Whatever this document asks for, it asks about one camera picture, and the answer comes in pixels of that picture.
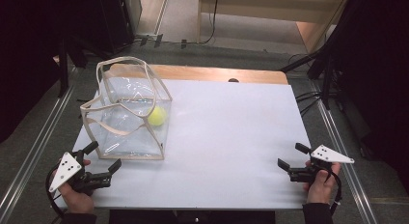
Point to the black cabinet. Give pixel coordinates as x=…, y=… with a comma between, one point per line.
x=117, y=21

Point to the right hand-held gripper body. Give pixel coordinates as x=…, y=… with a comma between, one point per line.
x=328, y=154

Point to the person's right hand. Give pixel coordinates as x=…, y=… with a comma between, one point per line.
x=321, y=188

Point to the person's left hand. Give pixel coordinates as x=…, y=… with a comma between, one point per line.
x=77, y=200

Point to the person's dark clothing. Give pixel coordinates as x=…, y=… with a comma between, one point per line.
x=193, y=217

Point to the white table cover sheet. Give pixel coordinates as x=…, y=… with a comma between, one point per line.
x=231, y=127

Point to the beige wooden frame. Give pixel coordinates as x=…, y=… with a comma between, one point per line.
x=273, y=11

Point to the clear plastic bag beige trim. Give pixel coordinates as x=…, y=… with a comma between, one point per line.
x=128, y=121

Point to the black tripod stand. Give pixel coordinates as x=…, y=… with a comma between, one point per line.
x=324, y=72

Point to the dark round table grommet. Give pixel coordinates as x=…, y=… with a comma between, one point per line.
x=233, y=80

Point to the yellow tennis ball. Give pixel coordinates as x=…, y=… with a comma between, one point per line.
x=157, y=116

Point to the metal floor rail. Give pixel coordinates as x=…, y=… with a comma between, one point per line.
x=35, y=146
x=349, y=166

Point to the black curtain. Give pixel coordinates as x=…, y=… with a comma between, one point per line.
x=376, y=72
x=25, y=56

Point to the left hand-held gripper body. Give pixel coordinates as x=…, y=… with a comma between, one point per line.
x=66, y=171

